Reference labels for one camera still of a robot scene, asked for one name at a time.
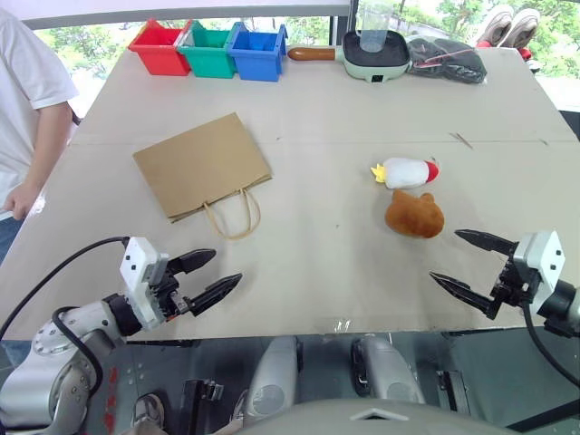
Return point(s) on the thin wooden stick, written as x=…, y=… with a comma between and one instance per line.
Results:
x=461, y=140

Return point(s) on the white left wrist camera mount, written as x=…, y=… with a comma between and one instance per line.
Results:
x=138, y=267

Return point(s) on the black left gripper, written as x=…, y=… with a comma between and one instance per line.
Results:
x=170, y=294

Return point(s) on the person's white t-shirt torso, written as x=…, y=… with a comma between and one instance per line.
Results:
x=18, y=90

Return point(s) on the silver right robot leg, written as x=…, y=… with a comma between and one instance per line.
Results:
x=385, y=371

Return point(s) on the black cloth in plastic wrap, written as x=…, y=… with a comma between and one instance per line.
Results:
x=453, y=63

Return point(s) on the grey laced shoe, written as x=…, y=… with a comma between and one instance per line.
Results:
x=148, y=410

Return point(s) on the white rocket plush toy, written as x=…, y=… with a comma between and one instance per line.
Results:
x=408, y=172

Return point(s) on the silver robot leg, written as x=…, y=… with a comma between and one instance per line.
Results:
x=385, y=371
x=274, y=376

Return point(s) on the beige sneaker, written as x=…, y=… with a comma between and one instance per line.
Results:
x=525, y=27
x=496, y=22

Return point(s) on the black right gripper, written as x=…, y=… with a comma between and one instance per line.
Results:
x=509, y=285

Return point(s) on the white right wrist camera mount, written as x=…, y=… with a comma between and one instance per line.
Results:
x=541, y=263

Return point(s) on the blue plastic bin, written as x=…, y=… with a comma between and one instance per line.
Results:
x=256, y=65

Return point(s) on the grey robot torso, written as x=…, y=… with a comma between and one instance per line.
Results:
x=362, y=419

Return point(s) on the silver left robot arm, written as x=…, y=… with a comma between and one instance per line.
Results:
x=54, y=344

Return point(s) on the red plastic bin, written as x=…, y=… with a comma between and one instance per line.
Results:
x=158, y=56

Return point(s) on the black metal bracket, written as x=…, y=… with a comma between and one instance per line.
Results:
x=453, y=389
x=204, y=399

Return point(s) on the green plastic bin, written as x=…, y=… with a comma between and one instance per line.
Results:
x=208, y=63

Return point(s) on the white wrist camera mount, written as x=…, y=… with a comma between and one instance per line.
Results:
x=138, y=267
x=541, y=263

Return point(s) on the brown bear plush toy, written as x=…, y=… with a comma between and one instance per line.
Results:
x=412, y=217

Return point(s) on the person's bare forearm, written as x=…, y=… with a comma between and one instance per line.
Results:
x=45, y=145

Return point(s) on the person's bare hand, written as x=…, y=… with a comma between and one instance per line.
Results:
x=25, y=201

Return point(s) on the silver left robot leg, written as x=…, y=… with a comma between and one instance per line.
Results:
x=274, y=376

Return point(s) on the clear plastic measuring cup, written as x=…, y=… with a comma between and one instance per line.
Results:
x=374, y=27

